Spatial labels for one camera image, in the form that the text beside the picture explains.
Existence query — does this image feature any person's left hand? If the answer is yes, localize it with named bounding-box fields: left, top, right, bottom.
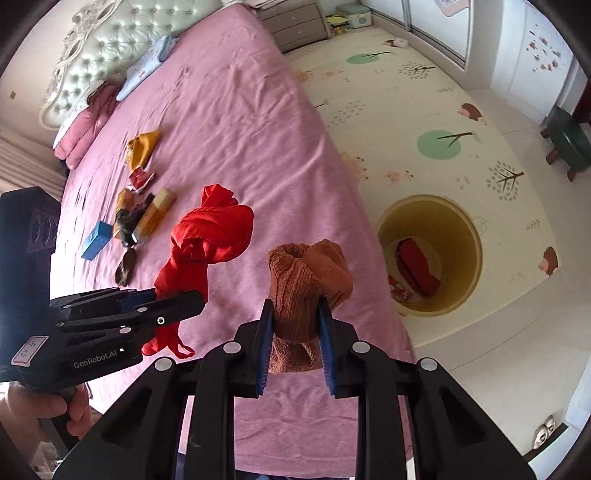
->
left=0, top=382, right=94, bottom=439

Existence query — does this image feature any orange packet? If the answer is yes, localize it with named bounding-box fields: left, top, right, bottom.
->
left=115, top=188, right=136, bottom=219

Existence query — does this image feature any red cloth garment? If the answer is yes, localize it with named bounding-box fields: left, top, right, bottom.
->
left=141, top=184, right=255, bottom=359

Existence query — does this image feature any red crumpled snack wrapper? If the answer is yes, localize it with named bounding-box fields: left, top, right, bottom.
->
left=128, top=168, right=156, bottom=194

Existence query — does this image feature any green and white storage box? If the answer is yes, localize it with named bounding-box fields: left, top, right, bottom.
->
left=334, top=3, right=373, bottom=30

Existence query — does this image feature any cream printed play mat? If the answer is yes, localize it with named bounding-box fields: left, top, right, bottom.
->
left=281, top=25, right=562, bottom=370

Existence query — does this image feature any mustard drawstring pouch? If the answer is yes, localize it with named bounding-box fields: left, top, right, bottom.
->
left=126, top=130, right=163, bottom=171

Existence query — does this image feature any blue cardboard box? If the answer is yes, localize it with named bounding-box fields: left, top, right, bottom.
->
left=81, top=221, right=114, bottom=260

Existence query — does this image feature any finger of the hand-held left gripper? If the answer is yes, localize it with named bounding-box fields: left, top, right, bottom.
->
left=56, top=291, right=206, bottom=343
left=48, top=286, right=158, bottom=324

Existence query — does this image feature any yellow round bin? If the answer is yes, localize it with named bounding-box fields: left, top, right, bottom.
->
left=374, top=196, right=484, bottom=317

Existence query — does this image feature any dark crumpled wrapper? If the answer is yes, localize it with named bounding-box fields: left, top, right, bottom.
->
left=113, top=194, right=155, bottom=246

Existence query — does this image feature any red cloth bundle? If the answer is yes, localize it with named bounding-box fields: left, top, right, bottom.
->
left=396, top=238, right=442, bottom=296

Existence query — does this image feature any grey bedside drawer cabinet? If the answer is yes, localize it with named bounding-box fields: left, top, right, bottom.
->
left=256, top=2, right=331, bottom=54

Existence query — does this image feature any tufted white headboard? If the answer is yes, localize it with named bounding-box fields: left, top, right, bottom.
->
left=39, top=0, right=228, bottom=131

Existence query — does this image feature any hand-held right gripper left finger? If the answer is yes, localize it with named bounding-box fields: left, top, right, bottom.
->
left=52, top=299, right=274, bottom=480

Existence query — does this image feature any beige curtain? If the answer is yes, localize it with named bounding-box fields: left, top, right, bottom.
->
left=0, top=124, right=68, bottom=200

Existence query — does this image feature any green round stool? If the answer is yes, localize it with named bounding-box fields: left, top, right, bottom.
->
left=540, top=106, right=591, bottom=182

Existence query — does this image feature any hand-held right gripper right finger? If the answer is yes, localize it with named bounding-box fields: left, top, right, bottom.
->
left=318, top=299, right=539, bottom=480

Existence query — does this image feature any light blue pillow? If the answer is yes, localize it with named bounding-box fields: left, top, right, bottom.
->
left=115, top=34, right=179, bottom=102

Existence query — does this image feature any folded pink quilt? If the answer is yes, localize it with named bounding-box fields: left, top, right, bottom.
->
left=53, top=85, right=120, bottom=168

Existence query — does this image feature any white sliding wardrobe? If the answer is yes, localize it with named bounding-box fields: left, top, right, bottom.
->
left=360, top=0, right=579, bottom=126

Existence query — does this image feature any brown knitted sock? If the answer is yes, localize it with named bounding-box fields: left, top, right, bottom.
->
left=267, top=238, right=354, bottom=374

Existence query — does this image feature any tan cardboard box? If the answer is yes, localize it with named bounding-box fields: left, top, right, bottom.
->
left=139, top=188, right=177, bottom=243

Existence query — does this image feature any pink bed sheet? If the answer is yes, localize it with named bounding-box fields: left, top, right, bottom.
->
left=48, top=4, right=416, bottom=477

